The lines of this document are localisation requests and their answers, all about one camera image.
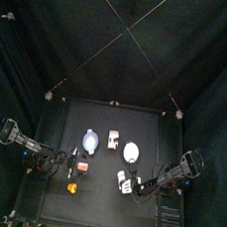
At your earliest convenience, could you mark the white round plate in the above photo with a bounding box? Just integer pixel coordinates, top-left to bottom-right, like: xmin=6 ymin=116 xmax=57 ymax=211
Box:
xmin=121 ymin=140 xmax=142 ymax=166

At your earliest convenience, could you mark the white rectangular packet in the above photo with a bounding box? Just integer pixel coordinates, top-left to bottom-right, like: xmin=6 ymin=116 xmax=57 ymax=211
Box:
xmin=106 ymin=129 xmax=122 ymax=151

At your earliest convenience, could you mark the silver frame corner bracket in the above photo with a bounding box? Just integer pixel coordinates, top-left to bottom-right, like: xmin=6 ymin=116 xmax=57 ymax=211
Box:
xmin=173 ymin=109 xmax=184 ymax=120
xmin=0 ymin=11 xmax=17 ymax=22
xmin=108 ymin=99 xmax=121 ymax=107
xmin=44 ymin=90 xmax=55 ymax=101

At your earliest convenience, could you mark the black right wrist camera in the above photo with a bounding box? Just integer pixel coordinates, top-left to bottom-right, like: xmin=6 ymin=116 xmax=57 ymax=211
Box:
xmin=126 ymin=160 xmax=140 ymax=176

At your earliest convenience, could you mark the orange red sushi piece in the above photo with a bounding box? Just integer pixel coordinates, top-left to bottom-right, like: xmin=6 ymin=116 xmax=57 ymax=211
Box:
xmin=76 ymin=162 xmax=90 ymax=173

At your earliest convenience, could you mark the light blue plastic bowl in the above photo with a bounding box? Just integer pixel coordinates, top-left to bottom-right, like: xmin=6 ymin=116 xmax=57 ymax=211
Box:
xmin=80 ymin=127 xmax=102 ymax=157

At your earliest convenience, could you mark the small orange yellow toy food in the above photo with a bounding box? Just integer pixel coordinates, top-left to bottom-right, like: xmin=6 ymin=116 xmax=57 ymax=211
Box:
xmin=65 ymin=182 xmax=78 ymax=195

